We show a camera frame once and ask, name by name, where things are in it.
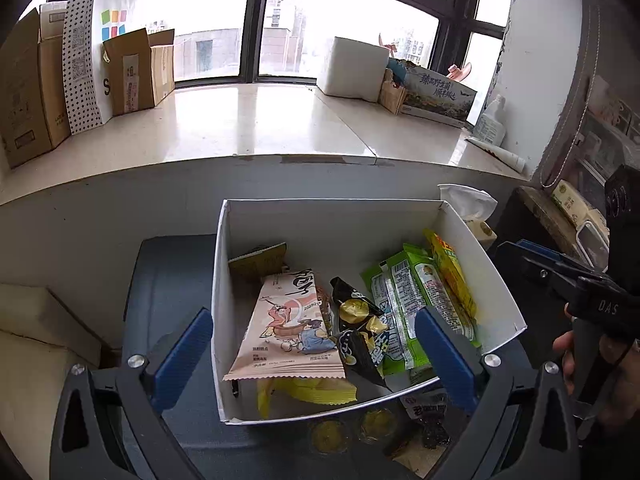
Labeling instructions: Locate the clear dark meat snack packet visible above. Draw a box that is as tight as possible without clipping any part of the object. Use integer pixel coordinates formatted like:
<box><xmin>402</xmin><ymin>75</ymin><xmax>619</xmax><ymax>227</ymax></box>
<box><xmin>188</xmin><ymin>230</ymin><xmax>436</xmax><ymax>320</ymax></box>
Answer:
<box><xmin>400</xmin><ymin>388</ymin><xmax>449</xmax><ymax>448</ymax></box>

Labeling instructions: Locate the yellow jelly cup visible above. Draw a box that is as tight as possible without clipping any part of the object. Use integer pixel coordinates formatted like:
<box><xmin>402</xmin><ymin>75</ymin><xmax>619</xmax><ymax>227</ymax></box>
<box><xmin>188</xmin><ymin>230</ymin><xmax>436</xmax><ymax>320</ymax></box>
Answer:
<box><xmin>358</xmin><ymin>408</ymin><xmax>398</xmax><ymax>445</ymax></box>
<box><xmin>309</xmin><ymin>419</ymin><xmax>350</xmax><ymax>455</ymax></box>

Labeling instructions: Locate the green snack packet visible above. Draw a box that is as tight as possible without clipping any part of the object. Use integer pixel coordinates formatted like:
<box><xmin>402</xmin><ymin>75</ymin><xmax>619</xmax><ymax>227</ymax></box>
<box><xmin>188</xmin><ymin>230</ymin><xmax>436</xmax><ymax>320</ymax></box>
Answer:
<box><xmin>361</xmin><ymin>244</ymin><xmax>480</xmax><ymax>390</ymax></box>

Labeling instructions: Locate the grey chip bag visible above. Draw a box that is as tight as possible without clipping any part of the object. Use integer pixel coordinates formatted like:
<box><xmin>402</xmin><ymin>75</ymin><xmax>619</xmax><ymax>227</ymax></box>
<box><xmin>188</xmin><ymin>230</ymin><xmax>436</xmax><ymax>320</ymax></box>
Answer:
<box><xmin>257</xmin><ymin>378</ymin><xmax>357</xmax><ymax>419</ymax></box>

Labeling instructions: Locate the black yellow chip bag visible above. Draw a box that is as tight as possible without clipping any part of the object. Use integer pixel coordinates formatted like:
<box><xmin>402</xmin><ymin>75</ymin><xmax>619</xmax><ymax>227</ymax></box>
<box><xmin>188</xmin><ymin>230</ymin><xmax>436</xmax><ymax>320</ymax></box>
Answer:
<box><xmin>330</xmin><ymin>276</ymin><xmax>390</xmax><ymax>388</ymax></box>

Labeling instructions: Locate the yellow snack pouch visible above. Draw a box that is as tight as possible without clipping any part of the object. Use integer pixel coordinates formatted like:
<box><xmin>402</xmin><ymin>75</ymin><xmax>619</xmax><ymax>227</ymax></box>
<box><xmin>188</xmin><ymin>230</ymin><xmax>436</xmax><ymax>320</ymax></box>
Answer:
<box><xmin>423</xmin><ymin>228</ymin><xmax>477</xmax><ymax>321</ymax></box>

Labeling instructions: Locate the pink cartoon snack bag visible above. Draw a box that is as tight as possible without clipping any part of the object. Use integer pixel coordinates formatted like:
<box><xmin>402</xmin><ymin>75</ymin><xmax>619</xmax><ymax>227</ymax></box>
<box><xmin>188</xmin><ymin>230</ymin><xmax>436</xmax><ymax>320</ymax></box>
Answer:
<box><xmin>224</xmin><ymin>269</ymin><xmax>346</xmax><ymax>382</ymax></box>

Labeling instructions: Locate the right hand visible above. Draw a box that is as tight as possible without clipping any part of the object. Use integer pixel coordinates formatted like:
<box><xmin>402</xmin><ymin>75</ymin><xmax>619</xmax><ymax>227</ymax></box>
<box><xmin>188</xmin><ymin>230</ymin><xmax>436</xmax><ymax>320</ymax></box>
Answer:
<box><xmin>552</xmin><ymin>304</ymin><xmax>639</xmax><ymax>428</ymax></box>

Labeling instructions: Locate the green white box on shelf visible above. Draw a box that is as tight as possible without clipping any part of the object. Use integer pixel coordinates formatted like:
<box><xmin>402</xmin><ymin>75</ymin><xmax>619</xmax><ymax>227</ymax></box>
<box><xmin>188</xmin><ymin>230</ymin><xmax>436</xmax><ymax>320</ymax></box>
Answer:
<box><xmin>551</xmin><ymin>180</ymin><xmax>591</xmax><ymax>228</ymax></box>

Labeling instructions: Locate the tissue pack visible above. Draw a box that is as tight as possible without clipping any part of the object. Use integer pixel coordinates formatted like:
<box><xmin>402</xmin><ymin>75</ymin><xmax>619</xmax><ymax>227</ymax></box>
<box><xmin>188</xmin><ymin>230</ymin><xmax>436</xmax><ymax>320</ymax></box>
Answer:
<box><xmin>438</xmin><ymin>183</ymin><xmax>498</xmax><ymax>250</ymax></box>

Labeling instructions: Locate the white tube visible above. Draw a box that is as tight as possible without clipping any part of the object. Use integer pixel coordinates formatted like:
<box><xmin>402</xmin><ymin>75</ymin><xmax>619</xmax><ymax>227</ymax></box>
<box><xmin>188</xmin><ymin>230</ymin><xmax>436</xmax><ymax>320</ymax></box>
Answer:
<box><xmin>466</xmin><ymin>136</ymin><xmax>525</xmax><ymax>174</ymax></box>

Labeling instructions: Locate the white spray bottle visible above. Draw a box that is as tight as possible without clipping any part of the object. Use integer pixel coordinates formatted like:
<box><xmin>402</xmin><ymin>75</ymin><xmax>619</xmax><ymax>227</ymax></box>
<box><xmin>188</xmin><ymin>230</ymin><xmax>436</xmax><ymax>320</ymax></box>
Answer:
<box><xmin>473</xmin><ymin>94</ymin><xmax>506</xmax><ymax>146</ymax></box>

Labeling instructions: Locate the printed landscape gift box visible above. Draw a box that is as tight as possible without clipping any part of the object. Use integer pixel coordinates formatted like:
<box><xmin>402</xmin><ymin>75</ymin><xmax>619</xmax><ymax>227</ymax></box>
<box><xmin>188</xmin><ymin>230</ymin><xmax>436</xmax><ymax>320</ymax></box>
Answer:
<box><xmin>386</xmin><ymin>58</ymin><xmax>476</xmax><ymax>128</ymax></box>

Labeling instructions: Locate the tall brown cardboard box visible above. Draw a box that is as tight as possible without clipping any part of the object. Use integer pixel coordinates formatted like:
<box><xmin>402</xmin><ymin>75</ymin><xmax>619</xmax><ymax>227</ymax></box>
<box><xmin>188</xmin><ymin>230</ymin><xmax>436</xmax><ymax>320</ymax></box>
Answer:
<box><xmin>1</xmin><ymin>1</ymin><xmax>70</xmax><ymax>168</ymax></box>

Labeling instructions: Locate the open small cardboard box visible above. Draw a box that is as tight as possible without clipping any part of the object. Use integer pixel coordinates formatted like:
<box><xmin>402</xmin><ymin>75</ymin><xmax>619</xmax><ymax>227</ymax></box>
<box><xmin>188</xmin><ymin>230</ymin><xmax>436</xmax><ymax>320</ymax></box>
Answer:
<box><xmin>103</xmin><ymin>28</ymin><xmax>175</xmax><ymax>116</ymax></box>

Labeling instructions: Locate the white polka dot paper bag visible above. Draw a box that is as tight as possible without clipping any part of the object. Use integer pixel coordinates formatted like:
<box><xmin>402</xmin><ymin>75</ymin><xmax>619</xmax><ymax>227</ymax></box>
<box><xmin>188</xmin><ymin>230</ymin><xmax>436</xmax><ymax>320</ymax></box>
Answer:
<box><xmin>62</xmin><ymin>0</ymin><xmax>136</xmax><ymax>136</ymax></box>

